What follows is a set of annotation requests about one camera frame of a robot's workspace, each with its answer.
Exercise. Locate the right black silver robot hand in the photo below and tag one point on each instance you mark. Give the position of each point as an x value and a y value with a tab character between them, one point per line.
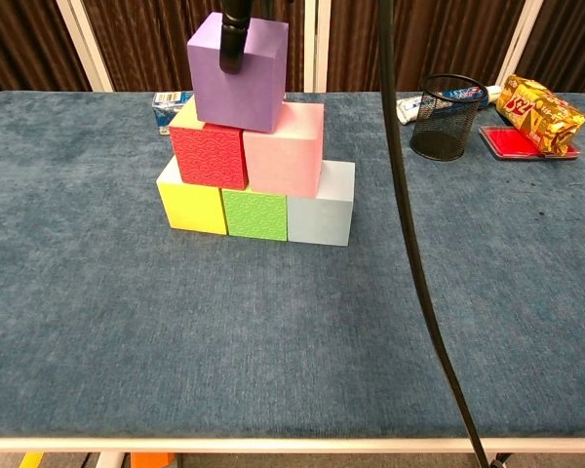
235	39

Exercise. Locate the purple foam cube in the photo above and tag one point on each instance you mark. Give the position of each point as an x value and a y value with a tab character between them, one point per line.
234	92

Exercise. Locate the red foam cube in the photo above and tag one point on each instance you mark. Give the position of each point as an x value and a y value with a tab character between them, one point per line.
207	156

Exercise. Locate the pink foam cube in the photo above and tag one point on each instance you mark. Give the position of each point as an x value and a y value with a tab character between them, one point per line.
283	156

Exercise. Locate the yellow foam cube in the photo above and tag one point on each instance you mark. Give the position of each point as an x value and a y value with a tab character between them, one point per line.
192	207

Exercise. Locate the light blue foam cube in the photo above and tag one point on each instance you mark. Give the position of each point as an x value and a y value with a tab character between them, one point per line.
319	219

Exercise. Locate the green foam cube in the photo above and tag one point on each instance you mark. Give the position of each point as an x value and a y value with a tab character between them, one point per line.
258	214

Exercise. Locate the dark brown pleated curtain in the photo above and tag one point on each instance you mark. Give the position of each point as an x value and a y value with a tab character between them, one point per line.
29	39
575	39
443	39
151	44

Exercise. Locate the blue cookie package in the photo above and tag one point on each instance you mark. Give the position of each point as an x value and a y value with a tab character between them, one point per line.
168	112

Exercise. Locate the white blue toothpaste tube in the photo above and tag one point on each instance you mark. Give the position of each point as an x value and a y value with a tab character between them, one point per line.
412	107

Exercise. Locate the black mesh pen cup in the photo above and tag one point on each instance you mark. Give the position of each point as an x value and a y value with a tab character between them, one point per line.
443	146

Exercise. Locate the red ink pad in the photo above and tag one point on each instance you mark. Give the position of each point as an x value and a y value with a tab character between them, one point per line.
507	141

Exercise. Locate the gold snack package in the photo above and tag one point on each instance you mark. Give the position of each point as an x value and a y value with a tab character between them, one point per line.
541	117

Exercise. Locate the orange object under table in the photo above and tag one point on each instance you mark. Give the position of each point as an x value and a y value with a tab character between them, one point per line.
151	460

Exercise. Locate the white table leg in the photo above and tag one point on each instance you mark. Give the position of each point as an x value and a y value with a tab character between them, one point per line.
111	460
486	460

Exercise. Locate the yellow floor tape strip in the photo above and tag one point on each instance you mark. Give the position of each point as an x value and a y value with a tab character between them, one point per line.
31	460

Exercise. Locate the white partition post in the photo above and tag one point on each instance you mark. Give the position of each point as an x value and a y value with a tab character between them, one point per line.
85	44
519	44
317	44

